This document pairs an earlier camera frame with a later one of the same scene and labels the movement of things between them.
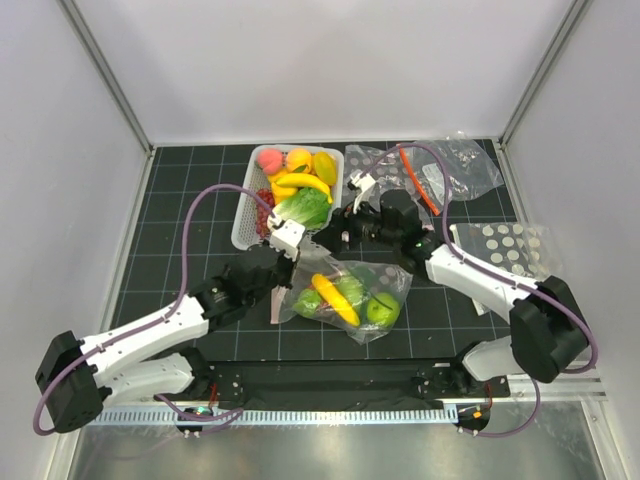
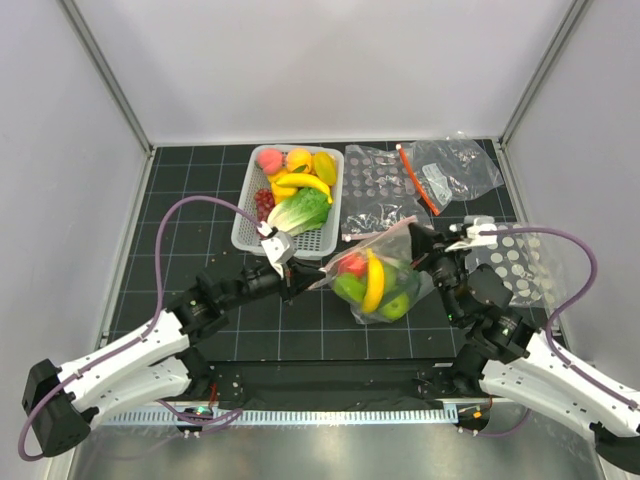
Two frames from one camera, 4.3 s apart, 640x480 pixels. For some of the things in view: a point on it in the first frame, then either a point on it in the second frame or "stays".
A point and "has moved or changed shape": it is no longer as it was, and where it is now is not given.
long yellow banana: x=337 y=301 → x=374 y=290
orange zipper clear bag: x=470 y=171 stays
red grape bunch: x=262 y=213 stays
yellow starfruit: x=325 y=167 stays
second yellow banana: x=301 y=180 stays
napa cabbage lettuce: x=308 y=204 stays
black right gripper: x=343 y=220 → x=429 y=246
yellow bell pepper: x=280 y=192 stays
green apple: x=382 y=309 has moved or changed shape
